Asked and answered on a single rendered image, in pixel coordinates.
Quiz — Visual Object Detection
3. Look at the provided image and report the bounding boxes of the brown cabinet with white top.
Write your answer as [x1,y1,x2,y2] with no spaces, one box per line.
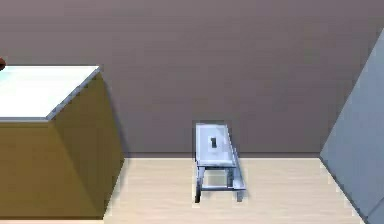
[0,64,126,221]

